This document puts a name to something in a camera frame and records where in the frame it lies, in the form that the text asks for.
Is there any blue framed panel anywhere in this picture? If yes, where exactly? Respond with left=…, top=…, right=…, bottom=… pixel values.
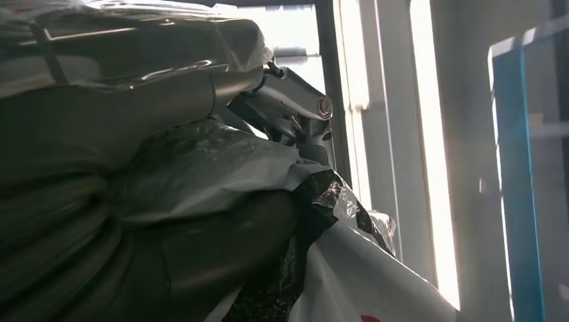
left=486, top=15, right=569, bottom=322

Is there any grey courier package red label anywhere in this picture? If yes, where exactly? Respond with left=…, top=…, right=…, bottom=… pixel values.
left=104, top=119, right=460, bottom=322

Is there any dark window post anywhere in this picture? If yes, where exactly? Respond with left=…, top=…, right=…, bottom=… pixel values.
left=313, top=0, right=354, bottom=188

